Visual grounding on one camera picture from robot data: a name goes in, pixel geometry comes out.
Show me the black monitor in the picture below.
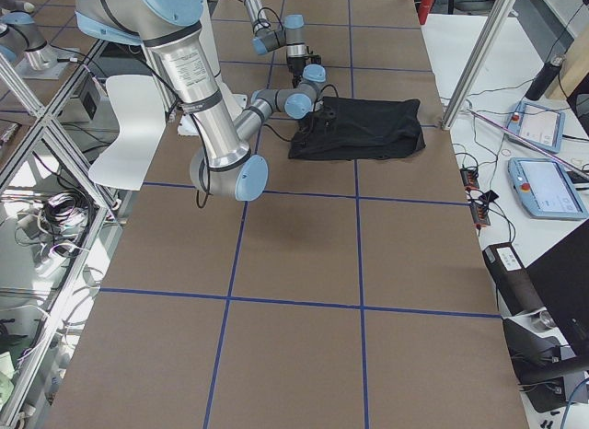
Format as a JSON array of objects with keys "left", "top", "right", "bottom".
[{"left": 527, "top": 222, "right": 589, "bottom": 355}]

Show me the teach pendant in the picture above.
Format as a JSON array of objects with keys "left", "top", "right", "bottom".
[
  {"left": 507, "top": 100, "right": 565, "bottom": 153},
  {"left": 507, "top": 157, "right": 588, "bottom": 220}
]

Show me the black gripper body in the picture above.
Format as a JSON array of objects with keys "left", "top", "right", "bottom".
[{"left": 286, "top": 56, "right": 306, "bottom": 75}]

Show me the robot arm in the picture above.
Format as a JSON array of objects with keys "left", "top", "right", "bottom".
[
  {"left": 242, "top": 0, "right": 307, "bottom": 79},
  {"left": 75, "top": 0, "right": 326, "bottom": 202}
]

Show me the near teach pendant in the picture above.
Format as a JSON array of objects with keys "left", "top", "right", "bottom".
[{"left": 507, "top": 157, "right": 588, "bottom": 220}]

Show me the aluminium cage frame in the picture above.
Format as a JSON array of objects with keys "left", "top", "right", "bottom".
[{"left": 1, "top": 28, "right": 127, "bottom": 428}]

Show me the white chair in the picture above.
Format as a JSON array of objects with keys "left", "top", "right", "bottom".
[{"left": 88, "top": 75, "right": 167, "bottom": 191}]

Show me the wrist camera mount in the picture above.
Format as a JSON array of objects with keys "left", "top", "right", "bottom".
[
  {"left": 305, "top": 46, "right": 322, "bottom": 65},
  {"left": 317, "top": 104, "right": 338, "bottom": 132}
]

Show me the black water bottle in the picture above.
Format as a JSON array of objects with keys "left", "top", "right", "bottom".
[{"left": 525, "top": 53, "right": 566, "bottom": 101}]

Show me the dark brown box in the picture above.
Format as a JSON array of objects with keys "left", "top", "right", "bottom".
[{"left": 482, "top": 242, "right": 545, "bottom": 315}]

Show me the aluminium frame post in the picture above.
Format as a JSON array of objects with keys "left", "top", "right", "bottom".
[{"left": 441, "top": 0, "right": 516, "bottom": 131}]

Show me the red fire extinguisher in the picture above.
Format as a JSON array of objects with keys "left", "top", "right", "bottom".
[{"left": 418, "top": 0, "right": 435, "bottom": 25}]

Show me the far teach pendant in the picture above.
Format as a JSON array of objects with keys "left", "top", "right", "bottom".
[{"left": 507, "top": 100, "right": 565, "bottom": 153}]

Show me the black graphic t-shirt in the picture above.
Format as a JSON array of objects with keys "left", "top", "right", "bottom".
[{"left": 288, "top": 97, "right": 426, "bottom": 161}]

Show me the orange power strip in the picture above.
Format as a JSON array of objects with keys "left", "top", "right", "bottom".
[{"left": 459, "top": 167, "right": 491, "bottom": 231}]

